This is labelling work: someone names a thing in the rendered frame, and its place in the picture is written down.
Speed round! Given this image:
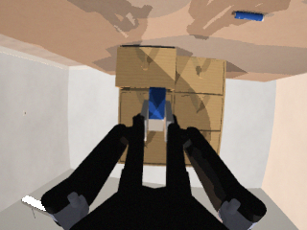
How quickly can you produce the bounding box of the blue battery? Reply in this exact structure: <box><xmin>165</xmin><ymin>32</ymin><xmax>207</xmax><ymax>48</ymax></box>
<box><xmin>234</xmin><ymin>11</ymin><xmax>265</xmax><ymax>21</ymax></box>

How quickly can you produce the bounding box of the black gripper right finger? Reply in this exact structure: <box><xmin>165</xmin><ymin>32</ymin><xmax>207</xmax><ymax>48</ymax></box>
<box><xmin>164</xmin><ymin>101</ymin><xmax>267</xmax><ymax>230</ymax></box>

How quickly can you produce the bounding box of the tan wooden chest of drawers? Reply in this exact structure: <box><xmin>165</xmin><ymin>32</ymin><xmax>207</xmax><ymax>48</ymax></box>
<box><xmin>118</xmin><ymin>56</ymin><xmax>226</xmax><ymax>167</ymax></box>

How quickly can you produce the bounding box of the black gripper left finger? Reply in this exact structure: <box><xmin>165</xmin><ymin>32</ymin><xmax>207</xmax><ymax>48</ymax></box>
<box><xmin>40</xmin><ymin>100</ymin><xmax>149</xmax><ymax>230</ymax></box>

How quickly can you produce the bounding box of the blue and white eraser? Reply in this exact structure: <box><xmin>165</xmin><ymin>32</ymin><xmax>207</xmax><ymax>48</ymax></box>
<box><xmin>148</xmin><ymin>87</ymin><xmax>166</xmax><ymax>131</ymax></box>

